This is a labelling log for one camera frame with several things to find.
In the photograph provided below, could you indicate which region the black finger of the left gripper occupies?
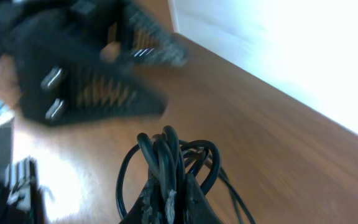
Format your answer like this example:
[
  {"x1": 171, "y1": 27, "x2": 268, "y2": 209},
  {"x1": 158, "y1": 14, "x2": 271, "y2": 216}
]
[{"x1": 123, "y1": 1, "x2": 187, "y2": 67}]

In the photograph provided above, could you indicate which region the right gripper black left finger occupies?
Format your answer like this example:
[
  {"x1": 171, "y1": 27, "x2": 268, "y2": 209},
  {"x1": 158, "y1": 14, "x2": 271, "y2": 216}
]
[{"x1": 119, "y1": 169, "x2": 179, "y2": 224}]

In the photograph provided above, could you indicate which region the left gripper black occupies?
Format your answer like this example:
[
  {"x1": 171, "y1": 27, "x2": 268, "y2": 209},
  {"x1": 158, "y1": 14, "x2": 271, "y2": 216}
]
[{"x1": 0, "y1": 1, "x2": 167, "y2": 124}]

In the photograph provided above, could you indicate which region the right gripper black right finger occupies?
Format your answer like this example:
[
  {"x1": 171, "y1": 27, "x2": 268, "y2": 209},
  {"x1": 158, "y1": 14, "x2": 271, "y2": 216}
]
[{"x1": 185, "y1": 174, "x2": 223, "y2": 224}]

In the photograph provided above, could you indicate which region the black usb cable bundle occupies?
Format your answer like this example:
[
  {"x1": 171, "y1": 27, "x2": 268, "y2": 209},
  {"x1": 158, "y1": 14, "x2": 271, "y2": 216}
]
[{"x1": 115, "y1": 125, "x2": 257, "y2": 224}]

